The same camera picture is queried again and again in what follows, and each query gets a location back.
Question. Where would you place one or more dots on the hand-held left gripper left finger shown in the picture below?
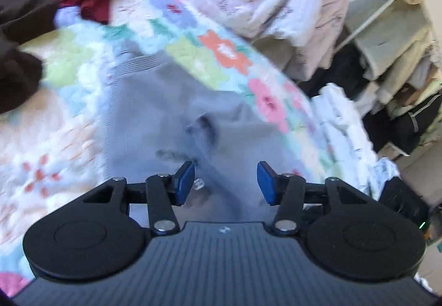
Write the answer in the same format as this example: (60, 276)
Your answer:
(183, 183)

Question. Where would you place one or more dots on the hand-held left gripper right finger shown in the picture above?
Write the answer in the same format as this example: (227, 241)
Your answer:
(267, 185)

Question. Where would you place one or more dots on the grey waffle shirt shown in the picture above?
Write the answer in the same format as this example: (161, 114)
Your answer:
(155, 112)

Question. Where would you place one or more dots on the light blue patterned cloth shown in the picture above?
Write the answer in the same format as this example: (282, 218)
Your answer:
(388, 171)

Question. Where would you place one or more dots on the black jacket white piping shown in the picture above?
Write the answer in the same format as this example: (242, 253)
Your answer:
(407, 133)

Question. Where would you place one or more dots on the dark hanging garment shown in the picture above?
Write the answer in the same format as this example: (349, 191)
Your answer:
(338, 74)

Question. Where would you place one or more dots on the cream hanging garment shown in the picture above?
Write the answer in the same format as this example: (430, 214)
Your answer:
(397, 36)

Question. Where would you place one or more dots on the floral quilt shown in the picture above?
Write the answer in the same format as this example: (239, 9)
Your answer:
(69, 50)

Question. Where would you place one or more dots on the brown garment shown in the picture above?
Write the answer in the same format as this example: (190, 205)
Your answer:
(20, 78)

